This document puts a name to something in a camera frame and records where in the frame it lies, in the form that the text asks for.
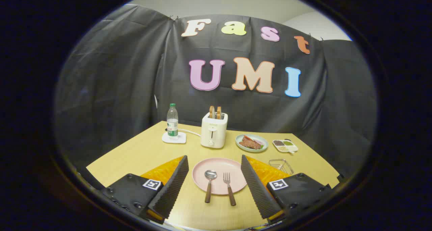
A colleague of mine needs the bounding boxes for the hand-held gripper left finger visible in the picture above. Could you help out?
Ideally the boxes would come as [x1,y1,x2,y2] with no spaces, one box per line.
[101,155,189,225]

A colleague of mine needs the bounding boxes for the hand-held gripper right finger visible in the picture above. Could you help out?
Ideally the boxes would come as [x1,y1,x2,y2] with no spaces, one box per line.
[241,154,333,225]

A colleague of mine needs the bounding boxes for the wooden-handled metal fork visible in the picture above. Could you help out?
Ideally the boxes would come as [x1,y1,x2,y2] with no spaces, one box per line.
[223,172,236,206]

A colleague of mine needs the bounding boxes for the wooden-handled metal spoon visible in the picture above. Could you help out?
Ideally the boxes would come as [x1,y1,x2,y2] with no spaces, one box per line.
[204,170,218,203]

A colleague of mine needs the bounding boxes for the pink round plate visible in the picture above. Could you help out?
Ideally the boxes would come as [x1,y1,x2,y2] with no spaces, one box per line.
[192,158,248,195]

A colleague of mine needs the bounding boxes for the brown steak slice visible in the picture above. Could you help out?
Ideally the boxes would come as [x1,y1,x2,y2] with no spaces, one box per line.
[239,138,262,150]

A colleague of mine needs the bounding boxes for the light green plate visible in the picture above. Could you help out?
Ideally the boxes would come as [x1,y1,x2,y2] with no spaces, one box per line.
[235,134,268,153]

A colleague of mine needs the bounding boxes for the white divided seasoning dish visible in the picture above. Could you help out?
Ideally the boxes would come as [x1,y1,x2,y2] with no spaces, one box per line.
[273,139,299,154]

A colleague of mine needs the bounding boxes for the white square coaster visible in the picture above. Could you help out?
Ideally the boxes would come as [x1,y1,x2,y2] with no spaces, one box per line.
[162,131,187,144]

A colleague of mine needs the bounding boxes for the clear plastic water bottle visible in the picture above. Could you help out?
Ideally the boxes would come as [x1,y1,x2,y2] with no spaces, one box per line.
[167,103,179,138]

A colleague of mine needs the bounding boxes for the white toaster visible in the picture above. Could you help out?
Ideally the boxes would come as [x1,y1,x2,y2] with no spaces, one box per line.
[200,112,228,149]

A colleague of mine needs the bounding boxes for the black backdrop cloth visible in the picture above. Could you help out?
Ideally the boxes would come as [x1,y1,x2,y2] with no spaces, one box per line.
[54,4,378,187]

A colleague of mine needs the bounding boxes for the metal wire cutlery basket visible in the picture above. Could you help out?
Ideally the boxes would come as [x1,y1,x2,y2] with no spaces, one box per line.
[269,159,294,176]

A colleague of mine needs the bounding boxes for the white toaster power cable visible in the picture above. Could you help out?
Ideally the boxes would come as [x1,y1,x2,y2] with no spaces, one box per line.
[178,128,201,137]

